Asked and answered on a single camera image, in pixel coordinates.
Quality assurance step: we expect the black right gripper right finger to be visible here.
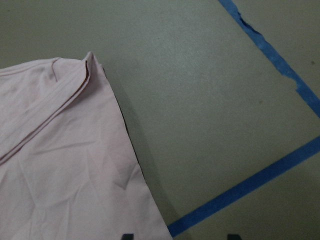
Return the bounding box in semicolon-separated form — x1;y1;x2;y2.
227;234;242;240

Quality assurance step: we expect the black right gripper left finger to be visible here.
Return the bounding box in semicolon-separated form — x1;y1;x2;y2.
121;233;134;240

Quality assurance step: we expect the pink Snoopy t-shirt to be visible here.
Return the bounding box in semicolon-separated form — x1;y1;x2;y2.
0;53;171;240

